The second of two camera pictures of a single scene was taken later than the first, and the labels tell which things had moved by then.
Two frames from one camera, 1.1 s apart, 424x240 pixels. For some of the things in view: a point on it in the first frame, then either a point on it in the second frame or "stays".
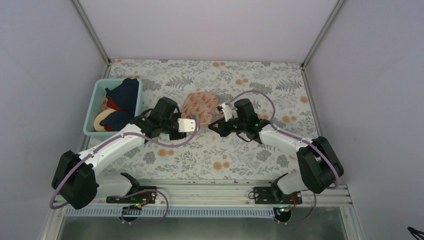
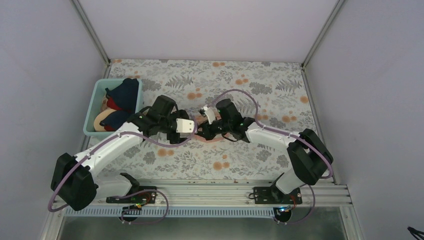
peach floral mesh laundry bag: x=201 y=104 -> x=199 y=119
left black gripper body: x=165 y=124 stays
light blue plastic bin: x=98 y=92 stays
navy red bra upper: x=124 y=96 stays
